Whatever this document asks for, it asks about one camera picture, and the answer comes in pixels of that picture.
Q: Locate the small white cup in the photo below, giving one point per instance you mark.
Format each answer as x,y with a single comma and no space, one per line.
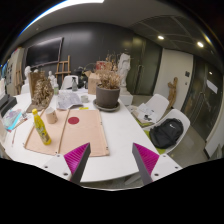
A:
84,99

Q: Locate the cardboard box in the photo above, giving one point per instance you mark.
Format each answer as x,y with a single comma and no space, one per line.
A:
93,81

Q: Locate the white statue bust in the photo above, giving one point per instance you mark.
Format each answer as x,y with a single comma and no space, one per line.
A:
123,69

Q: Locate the white chair with papers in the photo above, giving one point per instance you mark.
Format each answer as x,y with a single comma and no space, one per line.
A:
151,112

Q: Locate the white chair behind table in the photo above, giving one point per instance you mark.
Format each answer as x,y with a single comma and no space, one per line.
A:
67,81

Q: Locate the brown wooden figure sculpture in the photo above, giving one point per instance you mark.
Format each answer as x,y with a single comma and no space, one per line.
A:
172,92

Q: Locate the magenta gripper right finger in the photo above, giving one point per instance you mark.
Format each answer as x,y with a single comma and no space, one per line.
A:
146,161

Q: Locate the white chair with backpack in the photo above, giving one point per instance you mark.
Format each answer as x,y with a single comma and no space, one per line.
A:
174,113

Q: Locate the tan cardboard mat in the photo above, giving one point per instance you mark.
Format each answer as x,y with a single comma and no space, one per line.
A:
65,137

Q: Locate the grey plant pot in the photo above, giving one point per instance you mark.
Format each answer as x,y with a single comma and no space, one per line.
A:
107,97

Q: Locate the grey pot saucer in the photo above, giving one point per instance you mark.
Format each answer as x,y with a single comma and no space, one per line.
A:
106,109

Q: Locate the wooden easel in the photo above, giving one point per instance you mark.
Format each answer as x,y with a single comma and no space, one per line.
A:
63,68

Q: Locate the beige paper cup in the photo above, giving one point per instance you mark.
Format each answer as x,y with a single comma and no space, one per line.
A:
51,116

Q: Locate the black backpack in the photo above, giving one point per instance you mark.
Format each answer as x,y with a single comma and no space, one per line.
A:
167,133

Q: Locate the yellow plastic bottle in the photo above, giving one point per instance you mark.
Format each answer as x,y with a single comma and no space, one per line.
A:
40,127

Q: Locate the red round disc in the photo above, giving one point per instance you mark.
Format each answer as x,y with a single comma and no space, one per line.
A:
73,120

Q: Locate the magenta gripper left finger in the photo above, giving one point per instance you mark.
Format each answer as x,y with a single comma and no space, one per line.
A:
76,161

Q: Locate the dark spray bottle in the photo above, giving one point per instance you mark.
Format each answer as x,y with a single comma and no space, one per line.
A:
74,84

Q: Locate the dried brown plant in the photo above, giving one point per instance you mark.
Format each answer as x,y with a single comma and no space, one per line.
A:
107,72

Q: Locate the dark wall screen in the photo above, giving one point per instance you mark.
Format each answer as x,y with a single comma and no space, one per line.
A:
46,52

